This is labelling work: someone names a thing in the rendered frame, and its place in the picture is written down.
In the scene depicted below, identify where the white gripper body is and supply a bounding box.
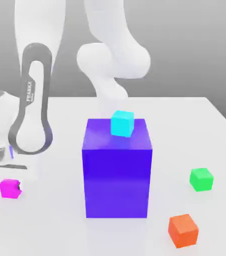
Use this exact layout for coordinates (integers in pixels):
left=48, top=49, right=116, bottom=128
left=0, top=161, right=31, bottom=175

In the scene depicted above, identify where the small magenta cube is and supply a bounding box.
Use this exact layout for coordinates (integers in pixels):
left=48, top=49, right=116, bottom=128
left=0, top=178, right=23, bottom=200

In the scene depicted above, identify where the small cyan cube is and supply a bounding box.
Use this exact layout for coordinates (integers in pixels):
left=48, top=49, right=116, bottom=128
left=110, top=110, right=135, bottom=138

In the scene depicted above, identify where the small orange cube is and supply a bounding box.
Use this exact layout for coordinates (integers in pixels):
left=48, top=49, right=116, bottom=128
left=167, top=213, right=200, bottom=249

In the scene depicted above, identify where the small green cube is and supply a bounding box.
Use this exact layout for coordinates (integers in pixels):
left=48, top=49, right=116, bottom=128
left=189, top=167, right=214, bottom=193

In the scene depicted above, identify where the large purple box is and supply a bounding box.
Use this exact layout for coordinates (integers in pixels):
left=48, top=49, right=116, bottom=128
left=81, top=118, right=153, bottom=219

